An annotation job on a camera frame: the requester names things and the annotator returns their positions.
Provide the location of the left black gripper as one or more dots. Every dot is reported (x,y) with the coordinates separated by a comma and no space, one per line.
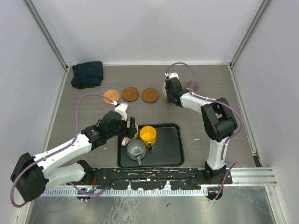
(127,132)

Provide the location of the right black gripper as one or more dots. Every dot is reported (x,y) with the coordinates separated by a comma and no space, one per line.
(168,98)

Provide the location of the white ceramic mug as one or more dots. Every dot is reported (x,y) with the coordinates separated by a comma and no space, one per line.
(164,89)

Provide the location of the purple glass mug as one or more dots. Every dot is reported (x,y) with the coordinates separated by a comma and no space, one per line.
(191,85)

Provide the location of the dark wooden coaster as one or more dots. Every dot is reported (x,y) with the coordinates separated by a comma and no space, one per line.
(150,95)
(130,94)

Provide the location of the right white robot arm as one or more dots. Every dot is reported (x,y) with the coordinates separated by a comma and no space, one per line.
(218,119)

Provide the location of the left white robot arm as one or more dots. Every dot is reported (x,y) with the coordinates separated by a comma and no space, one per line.
(32,175)

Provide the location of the yellow mug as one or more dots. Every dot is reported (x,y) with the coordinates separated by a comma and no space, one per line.
(148,135)

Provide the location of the grey glass mug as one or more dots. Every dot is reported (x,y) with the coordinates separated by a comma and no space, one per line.
(136,150)

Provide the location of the black plastic tray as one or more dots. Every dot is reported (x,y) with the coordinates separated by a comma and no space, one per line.
(166,152)

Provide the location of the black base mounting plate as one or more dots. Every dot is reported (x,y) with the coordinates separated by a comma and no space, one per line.
(151,178)

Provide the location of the dark blue folded cloth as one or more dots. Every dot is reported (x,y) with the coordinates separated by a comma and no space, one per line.
(87,75)

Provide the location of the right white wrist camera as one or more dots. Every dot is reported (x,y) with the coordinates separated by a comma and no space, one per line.
(171,75)

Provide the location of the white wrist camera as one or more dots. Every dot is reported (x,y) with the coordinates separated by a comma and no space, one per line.
(121,109)
(171,75)

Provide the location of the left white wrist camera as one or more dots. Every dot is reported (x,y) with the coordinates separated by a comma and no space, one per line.
(121,109)

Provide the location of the white slotted cable duct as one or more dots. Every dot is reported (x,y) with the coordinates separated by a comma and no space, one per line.
(68,191)

